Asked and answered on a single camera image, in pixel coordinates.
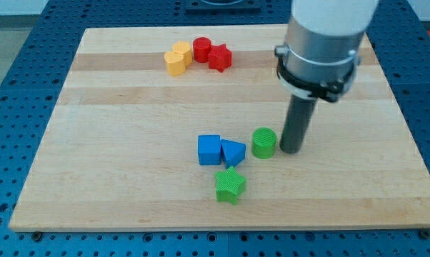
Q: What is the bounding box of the green cylinder block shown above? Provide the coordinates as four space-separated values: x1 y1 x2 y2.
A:
251 127 277 159

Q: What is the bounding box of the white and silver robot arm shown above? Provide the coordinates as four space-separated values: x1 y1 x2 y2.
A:
274 0 379 102

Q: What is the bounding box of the green star block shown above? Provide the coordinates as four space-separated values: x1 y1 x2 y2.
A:
214 166 246 206

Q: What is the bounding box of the red star block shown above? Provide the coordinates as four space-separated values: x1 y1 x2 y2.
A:
208 44 232 73

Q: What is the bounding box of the blue cube block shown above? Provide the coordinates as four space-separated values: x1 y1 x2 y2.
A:
197 134 221 166

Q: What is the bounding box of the blue triangle block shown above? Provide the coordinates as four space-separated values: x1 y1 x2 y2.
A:
221 139 246 168

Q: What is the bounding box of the light wooden board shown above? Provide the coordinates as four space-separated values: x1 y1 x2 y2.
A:
9 24 430 232

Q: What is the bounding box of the yellow heart block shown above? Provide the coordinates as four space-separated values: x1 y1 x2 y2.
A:
164 51 186 76

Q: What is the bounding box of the red cylinder block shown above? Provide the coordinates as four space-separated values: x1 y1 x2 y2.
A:
192 37 211 63

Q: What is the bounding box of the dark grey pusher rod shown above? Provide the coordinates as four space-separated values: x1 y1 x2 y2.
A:
279 95 317 154

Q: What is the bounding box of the yellow hexagon block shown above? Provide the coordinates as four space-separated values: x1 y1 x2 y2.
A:
172 41 193 66

